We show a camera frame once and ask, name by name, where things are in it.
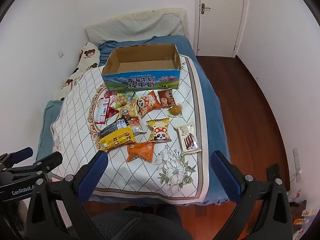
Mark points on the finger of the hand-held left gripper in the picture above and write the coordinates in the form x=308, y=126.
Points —
x=50, y=161
x=22, y=153

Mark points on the red white long packet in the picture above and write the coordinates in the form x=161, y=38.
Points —
x=101, y=111

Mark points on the white door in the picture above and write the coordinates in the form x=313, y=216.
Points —
x=220, y=25

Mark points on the plain orange snack packet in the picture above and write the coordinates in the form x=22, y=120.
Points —
x=140, y=151

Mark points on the white power strip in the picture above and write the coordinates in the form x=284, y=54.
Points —
x=297, y=165

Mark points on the black snack packet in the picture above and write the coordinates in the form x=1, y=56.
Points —
x=112, y=127

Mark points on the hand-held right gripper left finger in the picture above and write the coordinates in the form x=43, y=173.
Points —
x=93, y=173

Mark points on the white wall socket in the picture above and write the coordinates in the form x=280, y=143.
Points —
x=60, y=54

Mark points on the small yellow snack packet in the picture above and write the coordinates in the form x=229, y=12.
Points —
x=127, y=110

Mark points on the blue bed sheet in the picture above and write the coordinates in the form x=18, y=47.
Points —
x=210, y=92

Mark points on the white floral printed blanket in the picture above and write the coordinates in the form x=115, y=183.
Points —
x=75, y=120

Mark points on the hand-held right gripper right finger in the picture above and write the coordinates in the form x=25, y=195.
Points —
x=223, y=175

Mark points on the pale quilted pillow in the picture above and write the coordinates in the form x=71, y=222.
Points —
x=135, y=27

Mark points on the blue printed cardboard box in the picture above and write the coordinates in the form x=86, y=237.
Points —
x=140, y=82

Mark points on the red triangular packet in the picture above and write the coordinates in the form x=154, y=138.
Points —
x=111, y=112

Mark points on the bear print pillow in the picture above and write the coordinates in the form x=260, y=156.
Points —
x=86, y=57

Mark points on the large yellow snack packet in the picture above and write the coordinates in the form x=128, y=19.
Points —
x=116, y=138

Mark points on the colourful candy bag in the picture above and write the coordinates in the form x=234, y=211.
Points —
x=124, y=99

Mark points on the yellow mushroom panda packet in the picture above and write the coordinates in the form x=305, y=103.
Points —
x=158, y=130

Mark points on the round pastry in clear wrap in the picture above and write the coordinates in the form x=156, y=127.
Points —
x=175, y=110

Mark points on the brown biscuit packet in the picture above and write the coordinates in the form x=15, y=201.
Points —
x=167, y=98

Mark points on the orange panda snack packet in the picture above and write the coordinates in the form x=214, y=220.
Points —
x=150, y=102

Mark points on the clear chocolate chip cookie packet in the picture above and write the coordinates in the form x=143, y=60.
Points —
x=135, y=123

